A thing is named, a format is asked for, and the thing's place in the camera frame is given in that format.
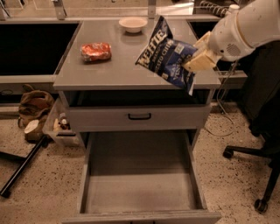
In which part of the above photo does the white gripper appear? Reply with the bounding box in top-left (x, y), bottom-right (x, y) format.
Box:
top-left (182, 14), bottom-right (255, 72)

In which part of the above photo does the blue Kettle chip bag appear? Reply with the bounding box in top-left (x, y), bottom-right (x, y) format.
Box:
top-left (135, 17), bottom-right (197, 95)

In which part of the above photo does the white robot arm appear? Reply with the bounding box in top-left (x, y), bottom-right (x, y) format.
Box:
top-left (183, 0), bottom-right (280, 72)

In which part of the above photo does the closed grey top drawer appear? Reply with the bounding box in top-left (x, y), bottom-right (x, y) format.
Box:
top-left (67, 105), bottom-right (211, 132)

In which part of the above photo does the orange snack bag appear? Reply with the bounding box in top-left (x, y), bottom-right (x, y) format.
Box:
top-left (80, 42), bottom-right (111, 62)

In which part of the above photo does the grey drawer cabinet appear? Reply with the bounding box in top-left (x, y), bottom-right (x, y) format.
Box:
top-left (54, 19), bottom-right (221, 145)

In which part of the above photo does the open grey middle drawer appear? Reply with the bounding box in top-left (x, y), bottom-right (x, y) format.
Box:
top-left (62, 130), bottom-right (221, 224)

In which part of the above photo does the black office chair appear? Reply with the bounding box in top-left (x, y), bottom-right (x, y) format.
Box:
top-left (223, 40), bottom-right (280, 214)

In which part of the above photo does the white ceramic bowl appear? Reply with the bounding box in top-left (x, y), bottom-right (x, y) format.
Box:
top-left (119, 17), bottom-right (148, 33)

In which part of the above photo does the brown backpack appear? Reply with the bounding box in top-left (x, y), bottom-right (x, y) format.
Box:
top-left (17, 84), bottom-right (54, 143)

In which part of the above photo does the black metal floor stand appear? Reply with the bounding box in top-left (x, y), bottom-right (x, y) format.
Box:
top-left (0, 135), bottom-right (49, 198)

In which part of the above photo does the white ribbed hose fixture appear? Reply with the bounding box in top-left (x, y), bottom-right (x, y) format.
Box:
top-left (199, 0), bottom-right (240, 18)

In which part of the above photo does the grey hanging cable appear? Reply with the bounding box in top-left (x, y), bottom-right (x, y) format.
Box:
top-left (204, 60), bottom-right (243, 138)

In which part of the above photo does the black drawer handle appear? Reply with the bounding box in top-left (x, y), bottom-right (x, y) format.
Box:
top-left (128, 113), bottom-right (151, 121)

